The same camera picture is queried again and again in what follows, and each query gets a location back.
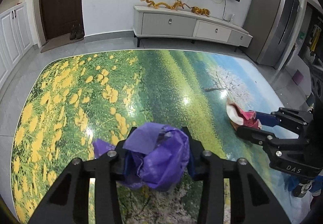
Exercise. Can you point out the pair of dark shoes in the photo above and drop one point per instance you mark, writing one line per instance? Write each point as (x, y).
(76, 33)

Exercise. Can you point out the right hand blue white glove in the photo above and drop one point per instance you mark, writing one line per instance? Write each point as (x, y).
(299, 186)

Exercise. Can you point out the grey double door refrigerator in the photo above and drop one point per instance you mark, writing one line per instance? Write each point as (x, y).
(270, 23)

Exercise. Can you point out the golden dragon figurine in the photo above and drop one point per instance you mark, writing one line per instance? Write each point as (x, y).
(175, 6)

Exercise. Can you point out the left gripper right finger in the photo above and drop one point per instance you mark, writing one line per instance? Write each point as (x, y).
(251, 199)

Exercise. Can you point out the white TV console cabinet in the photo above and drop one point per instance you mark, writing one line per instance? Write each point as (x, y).
(166, 23)

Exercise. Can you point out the purple plastic bag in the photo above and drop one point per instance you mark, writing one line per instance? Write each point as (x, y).
(156, 155)

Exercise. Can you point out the purple stool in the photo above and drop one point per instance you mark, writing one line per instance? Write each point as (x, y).
(298, 77)

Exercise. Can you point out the red white paper box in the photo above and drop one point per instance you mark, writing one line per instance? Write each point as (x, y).
(238, 117)

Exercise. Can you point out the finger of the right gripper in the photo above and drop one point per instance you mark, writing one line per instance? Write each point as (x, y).
(265, 138)
(293, 120)

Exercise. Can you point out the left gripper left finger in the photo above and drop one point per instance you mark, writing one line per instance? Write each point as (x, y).
(67, 200)

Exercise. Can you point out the golden tiger figurine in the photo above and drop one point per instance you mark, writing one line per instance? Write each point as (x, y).
(200, 11)

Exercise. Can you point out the brown door mat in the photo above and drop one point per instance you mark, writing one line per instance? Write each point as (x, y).
(58, 42)

